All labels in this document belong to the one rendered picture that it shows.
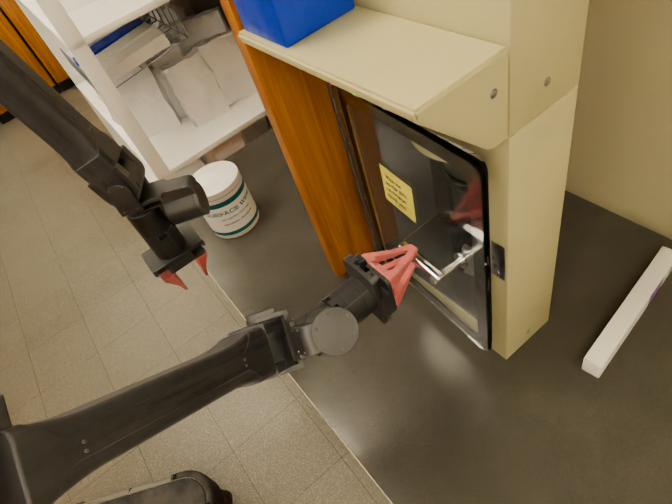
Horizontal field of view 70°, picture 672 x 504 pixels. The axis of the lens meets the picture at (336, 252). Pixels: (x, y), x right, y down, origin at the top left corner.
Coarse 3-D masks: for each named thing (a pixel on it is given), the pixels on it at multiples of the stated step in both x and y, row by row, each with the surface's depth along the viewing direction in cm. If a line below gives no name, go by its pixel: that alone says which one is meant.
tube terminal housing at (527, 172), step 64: (384, 0) 52; (448, 0) 45; (512, 0) 39; (576, 0) 44; (512, 64) 44; (576, 64) 50; (512, 128) 49; (512, 192) 55; (512, 256) 64; (512, 320) 76
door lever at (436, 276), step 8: (416, 256) 69; (456, 256) 67; (416, 264) 68; (424, 264) 67; (432, 264) 67; (448, 264) 67; (456, 264) 66; (464, 264) 66; (424, 272) 68; (432, 272) 66; (440, 272) 66; (448, 272) 66; (432, 280) 66; (440, 280) 66
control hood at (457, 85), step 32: (320, 32) 54; (352, 32) 52; (384, 32) 50; (416, 32) 48; (448, 32) 46; (320, 64) 49; (352, 64) 47; (384, 64) 45; (416, 64) 44; (448, 64) 43; (480, 64) 41; (384, 96) 42; (416, 96) 41; (448, 96) 41; (480, 96) 43; (448, 128) 43; (480, 128) 45
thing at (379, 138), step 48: (384, 144) 67; (432, 144) 56; (384, 192) 77; (432, 192) 63; (480, 192) 53; (384, 240) 91; (432, 240) 72; (480, 240) 59; (432, 288) 84; (480, 288) 67; (480, 336) 78
